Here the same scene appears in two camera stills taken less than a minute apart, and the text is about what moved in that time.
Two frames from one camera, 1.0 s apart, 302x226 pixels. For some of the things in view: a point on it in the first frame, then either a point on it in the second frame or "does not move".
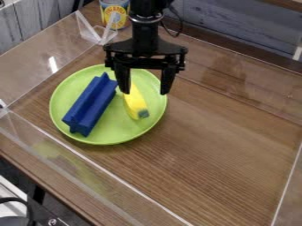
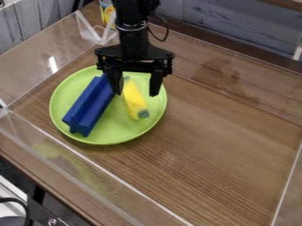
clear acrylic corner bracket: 92,33 does not move
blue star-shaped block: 90,105 does not move
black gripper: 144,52 to 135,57
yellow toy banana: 135,103 does not move
